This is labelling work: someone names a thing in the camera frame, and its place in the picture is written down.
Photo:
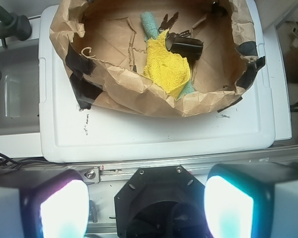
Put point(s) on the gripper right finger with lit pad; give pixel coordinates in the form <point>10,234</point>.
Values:
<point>252,200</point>

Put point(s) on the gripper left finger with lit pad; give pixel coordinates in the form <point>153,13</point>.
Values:
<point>51,203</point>

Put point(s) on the yellow cloth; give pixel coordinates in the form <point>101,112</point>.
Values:
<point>169,71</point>

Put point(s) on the teal cloth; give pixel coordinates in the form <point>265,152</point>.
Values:
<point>151,29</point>

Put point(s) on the white sink basin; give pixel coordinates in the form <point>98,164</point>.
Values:
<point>19,96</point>

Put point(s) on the black cylinder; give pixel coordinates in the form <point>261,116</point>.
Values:
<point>187,47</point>

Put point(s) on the brown paper bag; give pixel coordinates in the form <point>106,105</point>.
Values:
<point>103,46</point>

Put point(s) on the dark green faucet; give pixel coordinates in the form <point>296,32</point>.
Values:
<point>13,25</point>

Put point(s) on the bunch of keys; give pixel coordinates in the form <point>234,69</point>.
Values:
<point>167,23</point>

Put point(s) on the metal corner bracket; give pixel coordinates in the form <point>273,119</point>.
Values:
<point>90,175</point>

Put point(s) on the aluminium rail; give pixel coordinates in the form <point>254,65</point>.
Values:
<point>197,165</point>

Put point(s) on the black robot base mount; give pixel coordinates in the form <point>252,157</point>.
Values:
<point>161,202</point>

